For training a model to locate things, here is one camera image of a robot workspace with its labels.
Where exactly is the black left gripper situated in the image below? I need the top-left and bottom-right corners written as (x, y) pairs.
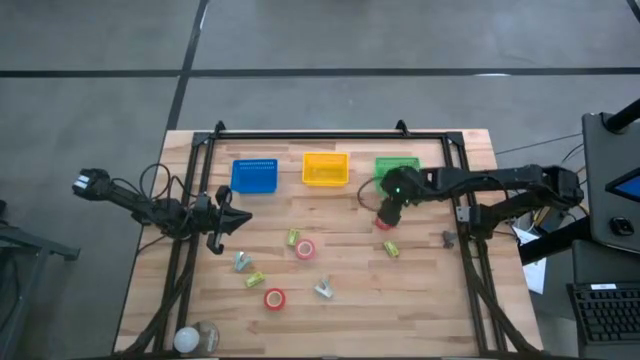
top-left (192, 185), bottom-right (254, 255)

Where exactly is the green plastic basket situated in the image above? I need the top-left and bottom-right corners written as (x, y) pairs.
top-left (374, 156), bottom-right (422, 182)

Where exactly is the blue plastic basket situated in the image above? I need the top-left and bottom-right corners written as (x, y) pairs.
top-left (230, 158), bottom-right (279, 195)

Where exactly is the yellow plastic basket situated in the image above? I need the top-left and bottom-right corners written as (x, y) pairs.
top-left (301, 151), bottom-right (350, 188)

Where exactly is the white light bulb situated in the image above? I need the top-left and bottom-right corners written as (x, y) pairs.
top-left (172, 326), bottom-right (201, 355)

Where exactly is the white paper sheet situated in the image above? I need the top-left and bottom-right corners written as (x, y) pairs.
top-left (522, 257), bottom-right (549, 295)

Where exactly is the dark grey cart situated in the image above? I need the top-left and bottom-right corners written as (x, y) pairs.
top-left (581, 112), bottom-right (640, 254)

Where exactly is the dark metal stand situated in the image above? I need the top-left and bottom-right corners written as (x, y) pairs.
top-left (0, 199), bottom-right (81, 360)

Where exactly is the round black knob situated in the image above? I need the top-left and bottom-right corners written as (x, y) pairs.
top-left (610, 215), bottom-right (635, 237)

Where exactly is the tablet with blue screen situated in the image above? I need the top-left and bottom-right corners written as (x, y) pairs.
top-left (604, 167), bottom-right (640, 204)

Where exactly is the black pole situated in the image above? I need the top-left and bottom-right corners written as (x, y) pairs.
top-left (602, 97), bottom-right (640, 134)

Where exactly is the black keyboard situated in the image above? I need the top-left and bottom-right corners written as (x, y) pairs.
top-left (566, 282), bottom-right (640, 346)

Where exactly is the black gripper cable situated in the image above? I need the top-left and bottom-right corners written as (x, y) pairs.
top-left (356, 175), bottom-right (386, 212)

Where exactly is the black metal table frame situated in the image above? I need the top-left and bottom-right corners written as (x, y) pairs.
top-left (122, 119), bottom-right (544, 359)

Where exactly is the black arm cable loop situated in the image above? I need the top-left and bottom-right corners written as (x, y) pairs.
top-left (138, 162), bottom-right (201, 202)

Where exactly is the thin floor cable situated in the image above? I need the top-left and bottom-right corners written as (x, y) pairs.
top-left (494, 132), bottom-right (584, 156)

